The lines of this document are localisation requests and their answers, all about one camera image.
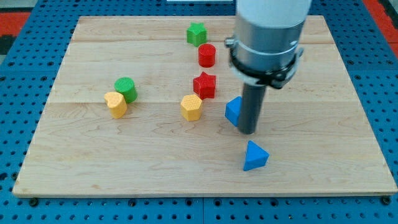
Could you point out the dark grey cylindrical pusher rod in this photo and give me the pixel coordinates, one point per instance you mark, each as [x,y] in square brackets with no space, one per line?
[251,104]

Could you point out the blue cube block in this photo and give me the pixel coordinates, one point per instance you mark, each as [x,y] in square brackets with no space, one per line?
[232,110]

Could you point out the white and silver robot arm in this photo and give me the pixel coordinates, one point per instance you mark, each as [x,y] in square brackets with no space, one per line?
[263,50]

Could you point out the blue triangle block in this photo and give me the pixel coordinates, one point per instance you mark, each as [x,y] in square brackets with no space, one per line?
[255,156]

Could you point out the red star block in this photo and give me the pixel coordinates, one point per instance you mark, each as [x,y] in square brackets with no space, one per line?
[205,85]

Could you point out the yellow hexagon block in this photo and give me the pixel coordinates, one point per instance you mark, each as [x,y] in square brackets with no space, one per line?
[191,107]

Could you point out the red cylinder block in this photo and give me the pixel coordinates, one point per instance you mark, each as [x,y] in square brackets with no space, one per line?
[206,55]

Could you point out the green star block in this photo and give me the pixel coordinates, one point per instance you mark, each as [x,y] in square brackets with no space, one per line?
[196,34]

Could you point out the light wooden board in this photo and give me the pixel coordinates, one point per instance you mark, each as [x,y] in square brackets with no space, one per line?
[315,130]

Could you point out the green cylinder block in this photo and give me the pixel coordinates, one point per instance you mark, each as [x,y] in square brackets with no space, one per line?
[127,88]

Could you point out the yellow heart block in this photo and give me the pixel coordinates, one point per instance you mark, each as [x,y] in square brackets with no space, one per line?
[116,104]

